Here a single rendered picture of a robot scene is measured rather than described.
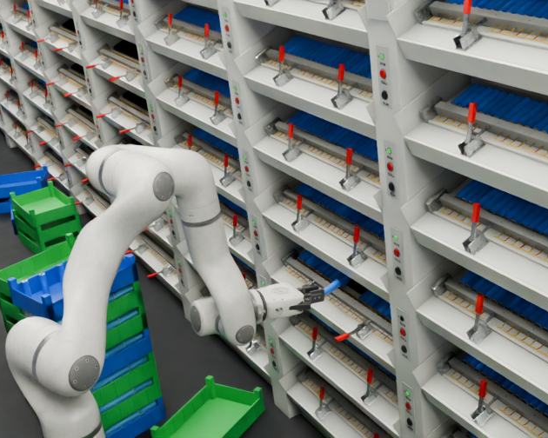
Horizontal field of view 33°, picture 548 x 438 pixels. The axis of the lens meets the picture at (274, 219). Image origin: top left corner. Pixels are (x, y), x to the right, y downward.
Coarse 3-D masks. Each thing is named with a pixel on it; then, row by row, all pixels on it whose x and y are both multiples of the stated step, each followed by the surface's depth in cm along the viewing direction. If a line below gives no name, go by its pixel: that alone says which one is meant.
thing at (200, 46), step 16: (176, 0) 299; (160, 16) 298; (176, 16) 296; (192, 16) 288; (208, 16) 281; (144, 32) 298; (160, 32) 296; (176, 32) 284; (192, 32) 279; (208, 32) 259; (160, 48) 290; (176, 48) 279; (192, 48) 272; (208, 48) 260; (192, 64) 272; (208, 64) 259; (224, 64) 248
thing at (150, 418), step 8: (160, 400) 287; (152, 408) 285; (160, 408) 287; (144, 416) 283; (152, 416) 286; (160, 416) 288; (128, 424) 279; (136, 424) 282; (144, 424) 284; (152, 424) 286; (120, 432) 278; (128, 432) 280; (136, 432) 282
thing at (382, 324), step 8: (288, 264) 261; (296, 264) 257; (304, 272) 252; (312, 272) 251; (312, 280) 249; (320, 280) 247; (336, 296) 240; (344, 296) 237; (352, 304) 233; (360, 304) 232; (360, 312) 230; (368, 312) 228; (368, 320) 228; (376, 320) 224; (384, 328) 221; (392, 336) 220
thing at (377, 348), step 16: (272, 256) 261; (288, 256) 261; (272, 272) 263; (288, 272) 260; (320, 304) 243; (336, 304) 240; (336, 320) 235; (352, 320) 232; (384, 320) 227; (352, 336) 228; (368, 336) 225; (384, 336) 222; (368, 352) 224; (384, 352) 218
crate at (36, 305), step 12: (120, 264) 275; (132, 264) 268; (36, 276) 269; (48, 276) 272; (120, 276) 266; (132, 276) 269; (12, 288) 263; (36, 288) 270; (60, 288) 271; (120, 288) 267; (12, 300) 266; (24, 300) 259; (36, 300) 254; (48, 300) 251; (60, 300) 253; (36, 312) 257; (48, 312) 251; (60, 312) 254
